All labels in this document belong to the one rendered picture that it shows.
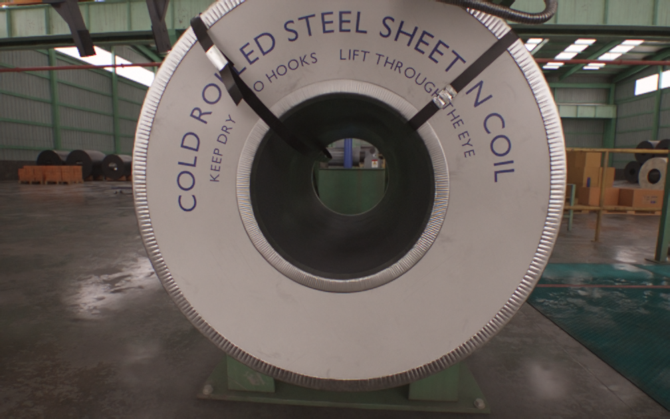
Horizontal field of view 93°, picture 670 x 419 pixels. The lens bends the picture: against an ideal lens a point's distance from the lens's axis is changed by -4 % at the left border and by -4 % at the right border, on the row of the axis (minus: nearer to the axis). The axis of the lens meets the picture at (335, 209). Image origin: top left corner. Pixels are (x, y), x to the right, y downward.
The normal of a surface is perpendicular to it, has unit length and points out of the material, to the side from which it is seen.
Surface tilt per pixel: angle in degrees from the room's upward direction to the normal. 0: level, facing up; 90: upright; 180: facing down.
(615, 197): 90
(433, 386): 90
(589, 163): 90
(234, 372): 90
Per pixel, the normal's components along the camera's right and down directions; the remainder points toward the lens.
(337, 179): -0.07, 0.12
